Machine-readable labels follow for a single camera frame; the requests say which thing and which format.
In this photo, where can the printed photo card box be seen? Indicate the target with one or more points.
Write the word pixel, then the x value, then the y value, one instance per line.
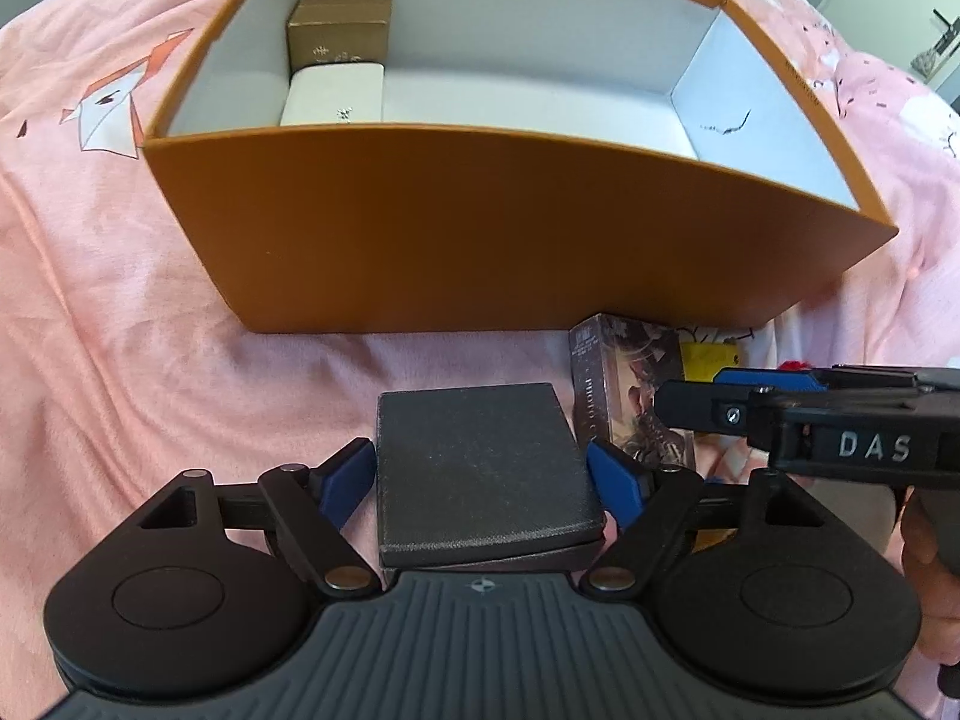
pixel 615 382

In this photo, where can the orange cardboard box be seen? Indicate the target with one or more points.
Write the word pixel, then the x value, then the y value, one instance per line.
pixel 465 240

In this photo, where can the pink printed blanket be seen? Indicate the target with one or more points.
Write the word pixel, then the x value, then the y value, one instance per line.
pixel 112 315

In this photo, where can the person's right hand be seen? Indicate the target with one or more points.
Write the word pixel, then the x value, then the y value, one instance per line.
pixel 934 607

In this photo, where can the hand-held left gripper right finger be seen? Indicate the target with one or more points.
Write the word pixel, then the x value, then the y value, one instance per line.
pixel 616 481

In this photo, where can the small brown box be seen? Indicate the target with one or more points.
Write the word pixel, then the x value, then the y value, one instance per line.
pixel 337 30

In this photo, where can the small red object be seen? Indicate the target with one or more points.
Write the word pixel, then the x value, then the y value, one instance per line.
pixel 795 366

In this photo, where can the small white box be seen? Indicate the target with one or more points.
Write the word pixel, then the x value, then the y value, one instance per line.
pixel 334 94

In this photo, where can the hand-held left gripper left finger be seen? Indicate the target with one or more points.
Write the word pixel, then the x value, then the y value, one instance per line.
pixel 345 481

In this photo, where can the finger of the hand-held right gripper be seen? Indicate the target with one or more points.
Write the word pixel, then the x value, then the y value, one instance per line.
pixel 765 379
pixel 697 405

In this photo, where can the yellow paper packet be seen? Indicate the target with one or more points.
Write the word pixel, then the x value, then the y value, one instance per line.
pixel 709 361

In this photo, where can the dark grey box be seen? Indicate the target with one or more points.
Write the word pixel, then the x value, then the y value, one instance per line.
pixel 480 465

